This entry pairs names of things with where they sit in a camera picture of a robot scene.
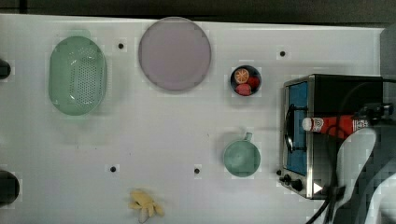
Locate black knob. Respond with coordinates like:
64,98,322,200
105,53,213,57
0,170,20,206
0,60,11,79

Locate yellow banana peel toy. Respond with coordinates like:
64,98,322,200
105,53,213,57
129,190,164,224

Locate black knob upper left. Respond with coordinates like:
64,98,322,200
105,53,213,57
0,60,11,79

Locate green perforated colander basket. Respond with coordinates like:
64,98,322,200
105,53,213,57
49,30,107,116

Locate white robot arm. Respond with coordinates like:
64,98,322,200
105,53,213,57
323,104,395,224

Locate red ketchup bottle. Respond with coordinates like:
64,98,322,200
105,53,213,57
302,115,370,139

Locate dark bowl with fruit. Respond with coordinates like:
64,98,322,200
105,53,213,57
230,65,262,97

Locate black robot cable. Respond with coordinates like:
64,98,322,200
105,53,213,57
304,78,396,224

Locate black steel toaster oven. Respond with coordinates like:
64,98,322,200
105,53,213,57
280,74,383,200

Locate lilac round plate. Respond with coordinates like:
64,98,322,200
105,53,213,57
138,17,211,91

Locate green plastic mug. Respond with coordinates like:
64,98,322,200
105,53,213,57
223,133,261,177

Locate black knob lower left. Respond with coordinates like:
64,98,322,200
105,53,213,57
0,170,20,206

